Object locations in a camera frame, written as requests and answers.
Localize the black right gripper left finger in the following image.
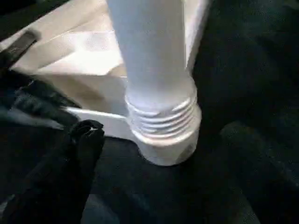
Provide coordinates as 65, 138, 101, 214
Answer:
0, 118, 106, 224

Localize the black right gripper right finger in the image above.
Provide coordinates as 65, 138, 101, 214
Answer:
219, 120, 299, 224

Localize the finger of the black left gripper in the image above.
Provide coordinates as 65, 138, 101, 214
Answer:
0, 102, 78, 130
15, 80, 82, 109

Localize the white plastic table top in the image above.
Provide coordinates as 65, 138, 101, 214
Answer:
0, 0, 211, 167

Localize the white plastic table leg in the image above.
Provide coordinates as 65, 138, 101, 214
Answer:
106, 0, 203, 139

